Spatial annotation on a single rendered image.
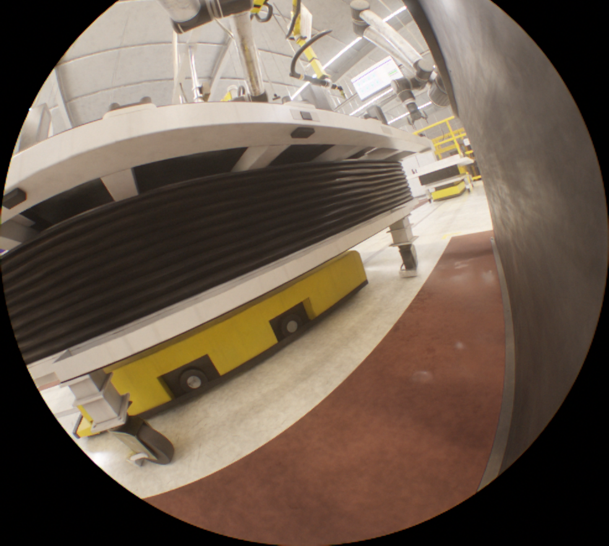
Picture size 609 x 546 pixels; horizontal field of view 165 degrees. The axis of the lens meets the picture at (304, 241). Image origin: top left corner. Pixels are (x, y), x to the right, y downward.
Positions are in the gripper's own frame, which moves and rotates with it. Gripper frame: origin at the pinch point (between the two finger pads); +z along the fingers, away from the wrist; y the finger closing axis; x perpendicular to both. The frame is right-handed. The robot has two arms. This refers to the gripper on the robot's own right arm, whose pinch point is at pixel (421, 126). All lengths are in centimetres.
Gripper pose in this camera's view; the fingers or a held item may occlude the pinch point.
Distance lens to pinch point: 153.6
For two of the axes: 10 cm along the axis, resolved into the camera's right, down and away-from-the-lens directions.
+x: 6.8, -2.9, 6.8
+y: 6.6, -1.6, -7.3
